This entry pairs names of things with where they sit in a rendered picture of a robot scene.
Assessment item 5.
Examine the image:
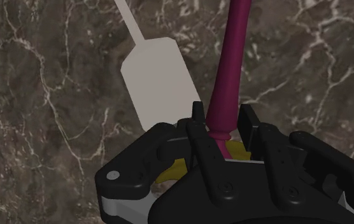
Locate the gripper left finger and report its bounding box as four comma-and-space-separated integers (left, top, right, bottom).
95, 101, 239, 207

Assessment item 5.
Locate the magenta-handled tool with yellow head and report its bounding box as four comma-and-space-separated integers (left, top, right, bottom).
155, 0, 253, 185

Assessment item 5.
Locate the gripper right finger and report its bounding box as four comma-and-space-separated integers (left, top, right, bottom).
237, 103, 354, 218

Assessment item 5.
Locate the pale grey spatula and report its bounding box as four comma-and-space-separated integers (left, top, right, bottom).
113, 0, 201, 132

